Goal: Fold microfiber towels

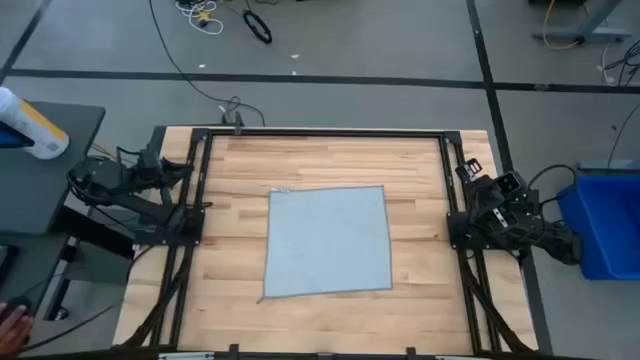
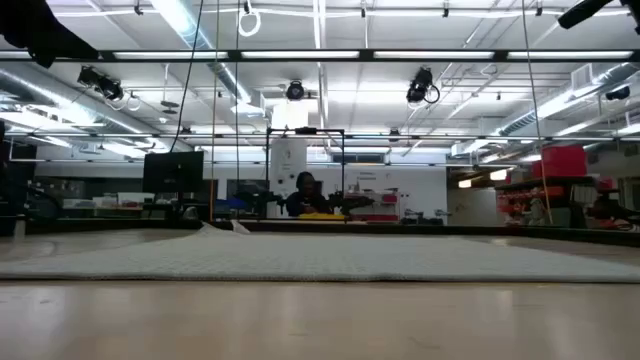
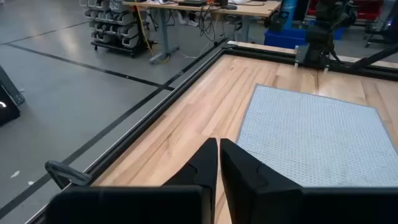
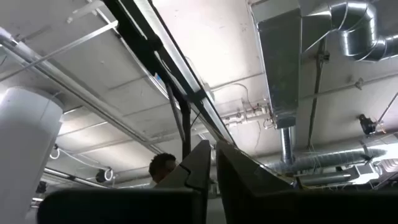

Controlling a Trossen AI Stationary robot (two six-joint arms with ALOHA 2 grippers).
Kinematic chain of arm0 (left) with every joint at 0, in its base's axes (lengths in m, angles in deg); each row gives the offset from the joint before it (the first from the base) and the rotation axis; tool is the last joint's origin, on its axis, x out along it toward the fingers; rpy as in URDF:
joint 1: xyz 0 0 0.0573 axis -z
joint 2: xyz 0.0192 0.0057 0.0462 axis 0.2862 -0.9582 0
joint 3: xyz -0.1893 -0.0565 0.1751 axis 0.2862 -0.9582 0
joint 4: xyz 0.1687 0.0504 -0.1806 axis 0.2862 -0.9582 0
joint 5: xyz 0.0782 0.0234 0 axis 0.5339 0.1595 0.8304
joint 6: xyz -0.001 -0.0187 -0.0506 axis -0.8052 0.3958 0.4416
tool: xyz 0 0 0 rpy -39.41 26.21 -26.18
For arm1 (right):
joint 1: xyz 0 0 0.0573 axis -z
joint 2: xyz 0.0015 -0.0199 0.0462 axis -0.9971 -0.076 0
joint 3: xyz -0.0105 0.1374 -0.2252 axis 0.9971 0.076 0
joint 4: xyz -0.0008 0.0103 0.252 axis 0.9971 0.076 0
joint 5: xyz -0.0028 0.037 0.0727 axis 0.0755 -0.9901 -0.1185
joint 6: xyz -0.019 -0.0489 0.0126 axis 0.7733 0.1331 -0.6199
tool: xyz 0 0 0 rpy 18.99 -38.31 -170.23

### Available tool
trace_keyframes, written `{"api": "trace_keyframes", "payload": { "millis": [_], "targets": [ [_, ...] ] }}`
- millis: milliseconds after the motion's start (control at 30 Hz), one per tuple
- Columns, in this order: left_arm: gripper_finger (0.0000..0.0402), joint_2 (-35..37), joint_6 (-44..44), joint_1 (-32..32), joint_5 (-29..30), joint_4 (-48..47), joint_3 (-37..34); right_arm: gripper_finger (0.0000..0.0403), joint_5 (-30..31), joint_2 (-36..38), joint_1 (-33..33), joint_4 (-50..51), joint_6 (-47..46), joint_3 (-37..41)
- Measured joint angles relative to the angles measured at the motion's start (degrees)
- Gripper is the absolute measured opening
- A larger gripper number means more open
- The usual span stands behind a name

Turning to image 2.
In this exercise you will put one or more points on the grey microfiber towel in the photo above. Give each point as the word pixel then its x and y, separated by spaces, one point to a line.
pixel 320 255

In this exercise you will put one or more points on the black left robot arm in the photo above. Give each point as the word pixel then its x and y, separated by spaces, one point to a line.
pixel 30 25

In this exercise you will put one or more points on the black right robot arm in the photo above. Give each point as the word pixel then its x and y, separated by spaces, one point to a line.
pixel 582 11

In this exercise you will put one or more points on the person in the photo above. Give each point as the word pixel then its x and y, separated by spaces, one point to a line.
pixel 306 197

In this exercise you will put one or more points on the yellow flat object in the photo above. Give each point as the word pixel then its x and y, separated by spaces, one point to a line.
pixel 320 217

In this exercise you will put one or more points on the white building column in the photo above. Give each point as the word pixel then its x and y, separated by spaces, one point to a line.
pixel 288 160

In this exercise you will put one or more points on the black computer monitor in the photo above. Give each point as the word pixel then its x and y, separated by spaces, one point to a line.
pixel 172 172

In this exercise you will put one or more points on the black shelf with red bins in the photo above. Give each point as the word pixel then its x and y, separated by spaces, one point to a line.
pixel 545 197

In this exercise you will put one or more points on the black metal rig frame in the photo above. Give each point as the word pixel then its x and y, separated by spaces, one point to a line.
pixel 305 131

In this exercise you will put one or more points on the black hanging camera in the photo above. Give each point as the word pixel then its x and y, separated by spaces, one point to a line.
pixel 102 84
pixel 295 91
pixel 419 86

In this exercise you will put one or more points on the black aluminium table frame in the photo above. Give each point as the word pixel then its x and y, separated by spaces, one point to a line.
pixel 450 231

